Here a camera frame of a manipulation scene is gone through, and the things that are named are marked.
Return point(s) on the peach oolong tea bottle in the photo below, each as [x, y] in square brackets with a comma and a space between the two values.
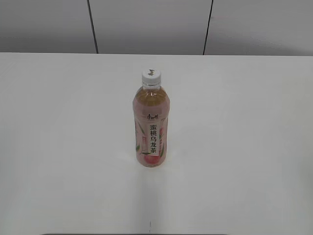
[151, 106]

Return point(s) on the white bottle cap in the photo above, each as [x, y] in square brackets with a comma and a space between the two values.
[151, 77]

